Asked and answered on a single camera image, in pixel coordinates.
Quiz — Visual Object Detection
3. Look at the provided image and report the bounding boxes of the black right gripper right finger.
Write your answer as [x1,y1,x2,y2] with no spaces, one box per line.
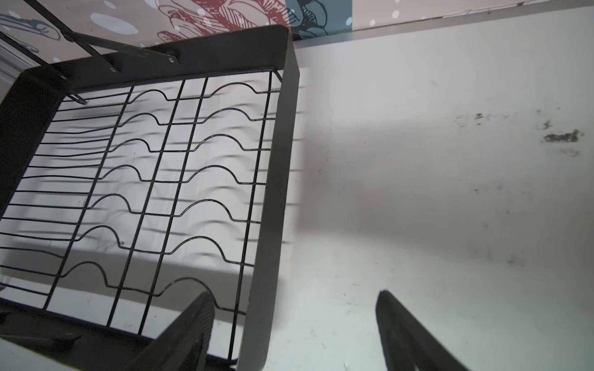
[375,290,466,370]

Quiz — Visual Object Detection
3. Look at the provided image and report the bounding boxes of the black wire dish rack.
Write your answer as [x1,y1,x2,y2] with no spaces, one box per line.
[1,1,303,370]

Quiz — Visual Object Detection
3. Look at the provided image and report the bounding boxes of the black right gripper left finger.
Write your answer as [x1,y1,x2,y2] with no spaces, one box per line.
[125,292,215,370]

